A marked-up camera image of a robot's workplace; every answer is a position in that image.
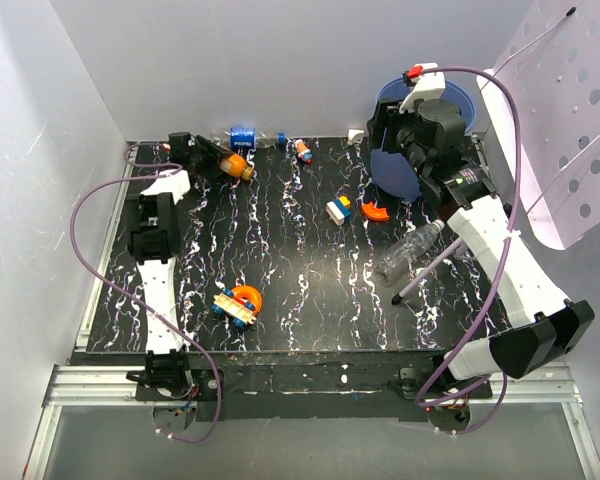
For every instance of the orange curved toy piece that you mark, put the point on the orange curved toy piece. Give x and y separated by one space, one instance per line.
374 213

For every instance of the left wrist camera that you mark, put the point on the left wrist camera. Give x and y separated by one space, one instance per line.
179 145

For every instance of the small white corner block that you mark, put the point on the small white corner block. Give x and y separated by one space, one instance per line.
355 136

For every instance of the small toy figure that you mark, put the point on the small toy figure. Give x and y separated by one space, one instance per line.
303 152

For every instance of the clear bottle near tripod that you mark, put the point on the clear bottle near tripod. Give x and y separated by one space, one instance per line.
395 262

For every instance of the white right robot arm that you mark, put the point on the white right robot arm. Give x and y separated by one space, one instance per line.
544 323

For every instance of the beige toy car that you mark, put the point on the beige toy car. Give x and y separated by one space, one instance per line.
241 311

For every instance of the blue plastic bin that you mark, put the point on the blue plastic bin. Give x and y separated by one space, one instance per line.
390 171

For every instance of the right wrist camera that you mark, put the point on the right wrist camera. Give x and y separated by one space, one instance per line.
424 86

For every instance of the clear Pepsi bottle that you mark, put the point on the clear Pepsi bottle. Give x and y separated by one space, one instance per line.
247 138

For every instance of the white perforated panel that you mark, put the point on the white perforated panel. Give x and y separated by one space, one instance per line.
551 66

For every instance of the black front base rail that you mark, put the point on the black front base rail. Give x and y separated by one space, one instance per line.
281 384

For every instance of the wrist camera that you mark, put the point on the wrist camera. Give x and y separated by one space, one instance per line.
424 86
179 145

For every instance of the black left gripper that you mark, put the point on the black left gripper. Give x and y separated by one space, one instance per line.
211 149

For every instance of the orange ring toy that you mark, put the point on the orange ring toy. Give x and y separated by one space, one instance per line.
249 295

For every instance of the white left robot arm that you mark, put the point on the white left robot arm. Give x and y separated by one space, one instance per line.
154 241

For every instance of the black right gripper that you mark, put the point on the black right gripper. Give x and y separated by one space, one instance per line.
383 118

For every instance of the orange juice bottle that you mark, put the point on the orange juice bottle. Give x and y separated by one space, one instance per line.
236 166

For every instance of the white blue yellow block stack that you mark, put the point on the white blue yellow block stack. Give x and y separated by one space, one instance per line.
339 210

